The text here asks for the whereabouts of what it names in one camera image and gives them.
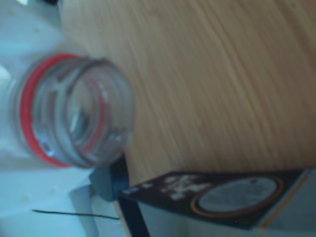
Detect grey cardboard box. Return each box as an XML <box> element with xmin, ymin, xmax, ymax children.
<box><xmin>118</xmin><ymin>167</ymin><xmax>316</xmax><ymax>237</ymax></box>

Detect clear bottle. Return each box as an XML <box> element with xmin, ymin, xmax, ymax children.
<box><xmin>7</xmin><ymin>53</ymin><xmax>137</xmax><ymax>170</ymax></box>

